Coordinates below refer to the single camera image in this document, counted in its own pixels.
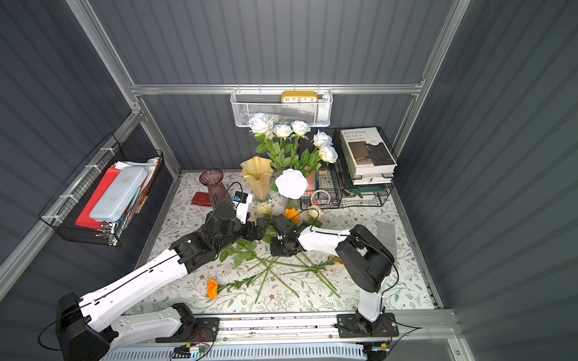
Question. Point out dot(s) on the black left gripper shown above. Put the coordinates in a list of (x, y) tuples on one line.
[(250, 230)]

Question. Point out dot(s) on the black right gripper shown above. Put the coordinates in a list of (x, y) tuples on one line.
[(280, 238)]

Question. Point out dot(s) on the orange yellow rose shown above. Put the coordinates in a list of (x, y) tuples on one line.
[(292, 215)]

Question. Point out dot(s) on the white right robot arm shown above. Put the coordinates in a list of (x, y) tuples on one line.
[(365, 258)]

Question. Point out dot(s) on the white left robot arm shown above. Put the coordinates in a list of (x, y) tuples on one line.
[(89, 326)]

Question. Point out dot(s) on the red wallet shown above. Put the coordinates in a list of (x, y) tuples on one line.
[(201, 199)]

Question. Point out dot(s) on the yellow ruffled vase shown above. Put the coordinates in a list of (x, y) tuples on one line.
[(258, 171)]

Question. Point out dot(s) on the masking tape roll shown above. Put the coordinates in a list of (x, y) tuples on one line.
[(321, 198)]

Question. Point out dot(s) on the purple glass vase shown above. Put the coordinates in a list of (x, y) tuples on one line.
[(213, 180)]

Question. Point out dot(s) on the orange flower lower left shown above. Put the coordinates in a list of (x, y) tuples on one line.
[(212, 288)]

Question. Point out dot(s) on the grey flat card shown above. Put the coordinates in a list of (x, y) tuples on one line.
[(386, 233)]

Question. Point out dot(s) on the white hardcover book stack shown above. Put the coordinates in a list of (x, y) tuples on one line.
[(367, 155)]

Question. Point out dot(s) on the white plastic case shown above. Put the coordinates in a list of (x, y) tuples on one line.
[(116, 199)]

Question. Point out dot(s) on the red folder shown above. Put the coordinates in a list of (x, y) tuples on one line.
[(84, 219)]

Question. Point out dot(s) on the black wire desk organizer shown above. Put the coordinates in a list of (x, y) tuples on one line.
[(327, 179)]

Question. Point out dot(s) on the white wire wall basket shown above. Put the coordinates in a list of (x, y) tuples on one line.
[(247, 103)]

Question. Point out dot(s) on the black wire wall basket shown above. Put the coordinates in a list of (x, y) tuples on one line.
[(63, 214)]

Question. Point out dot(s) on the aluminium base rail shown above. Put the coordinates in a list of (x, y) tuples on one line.
[(399, 335)]

